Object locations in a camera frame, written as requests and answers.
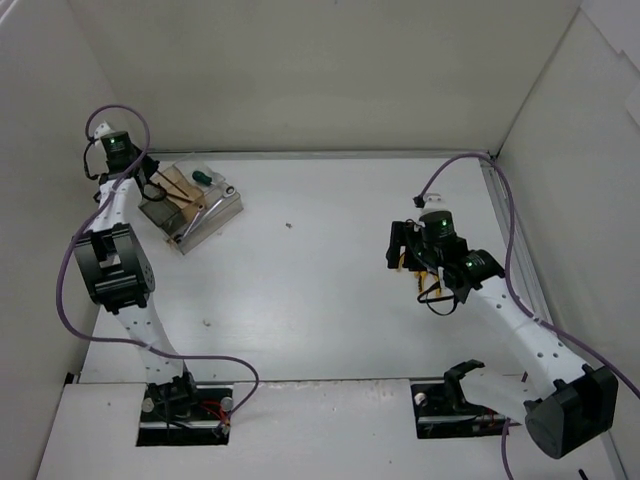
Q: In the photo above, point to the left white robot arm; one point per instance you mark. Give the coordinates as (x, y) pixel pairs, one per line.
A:
(120, 278)

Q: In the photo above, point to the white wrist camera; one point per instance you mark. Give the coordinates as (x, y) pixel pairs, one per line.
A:
(429, 202)
(104, 128)

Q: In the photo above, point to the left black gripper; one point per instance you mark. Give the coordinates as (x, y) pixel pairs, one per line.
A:
(148, 170)

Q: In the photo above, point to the long brown hex key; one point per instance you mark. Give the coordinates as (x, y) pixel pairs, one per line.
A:
(170, 185)

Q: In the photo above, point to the yellow handled cutting pliers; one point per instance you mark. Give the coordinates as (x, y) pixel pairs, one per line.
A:
(420, 276)

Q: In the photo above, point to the short brown hex key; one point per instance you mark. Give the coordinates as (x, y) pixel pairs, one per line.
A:
(181, 199)

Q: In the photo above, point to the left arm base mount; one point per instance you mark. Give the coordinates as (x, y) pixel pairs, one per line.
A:
(204, 423)

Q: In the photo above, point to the green handled screwdriver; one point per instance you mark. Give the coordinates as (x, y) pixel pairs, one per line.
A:
(207, 179)

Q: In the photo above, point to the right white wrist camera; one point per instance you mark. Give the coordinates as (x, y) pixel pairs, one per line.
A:
(429, 202)

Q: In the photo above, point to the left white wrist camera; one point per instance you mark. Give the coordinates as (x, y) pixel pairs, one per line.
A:
(104, 128)

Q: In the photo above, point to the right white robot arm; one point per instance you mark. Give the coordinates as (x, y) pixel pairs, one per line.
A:
(565, 402)

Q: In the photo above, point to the large silver ratchet wrench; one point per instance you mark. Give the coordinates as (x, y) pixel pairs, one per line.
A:
(207, 210)

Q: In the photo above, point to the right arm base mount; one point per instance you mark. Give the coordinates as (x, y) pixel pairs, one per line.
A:
(436, 416)

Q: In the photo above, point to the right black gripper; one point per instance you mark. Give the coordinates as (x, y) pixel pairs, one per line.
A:
(400, 240)

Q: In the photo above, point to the small silver ratchet wrench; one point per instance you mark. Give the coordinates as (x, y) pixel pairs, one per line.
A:
(179, 240)

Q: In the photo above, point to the clear plastic organizer box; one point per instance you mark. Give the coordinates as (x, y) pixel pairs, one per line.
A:
(172, 218)

